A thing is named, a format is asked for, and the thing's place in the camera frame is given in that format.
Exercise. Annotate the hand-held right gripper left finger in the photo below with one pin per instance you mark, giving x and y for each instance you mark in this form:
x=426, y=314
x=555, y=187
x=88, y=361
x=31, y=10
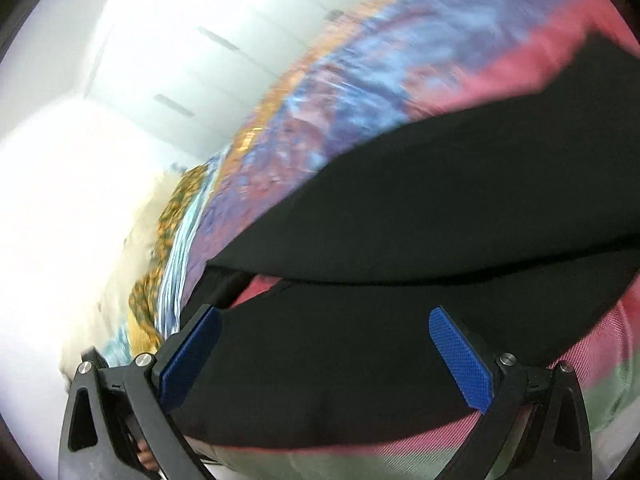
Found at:
x=192, y=355

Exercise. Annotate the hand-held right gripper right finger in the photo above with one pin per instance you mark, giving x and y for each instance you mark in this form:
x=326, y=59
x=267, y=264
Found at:
x=460, y=355

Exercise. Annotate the black pants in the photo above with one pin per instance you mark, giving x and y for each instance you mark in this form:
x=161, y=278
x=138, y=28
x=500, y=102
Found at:
x=400, y=210

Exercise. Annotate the light blue striped sheet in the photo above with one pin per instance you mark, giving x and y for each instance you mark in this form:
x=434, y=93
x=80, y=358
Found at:
x=172, y=270

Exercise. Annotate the yellow floral quilt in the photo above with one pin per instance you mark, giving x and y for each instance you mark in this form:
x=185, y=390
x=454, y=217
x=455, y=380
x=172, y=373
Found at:
x=175, y=210

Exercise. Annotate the cream padded headboard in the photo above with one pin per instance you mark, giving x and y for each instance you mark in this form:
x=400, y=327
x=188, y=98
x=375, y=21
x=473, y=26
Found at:
x=75, y=210

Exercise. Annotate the white wardrobe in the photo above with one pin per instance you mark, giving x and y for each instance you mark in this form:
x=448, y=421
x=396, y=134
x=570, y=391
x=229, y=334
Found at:
x=200, y=35

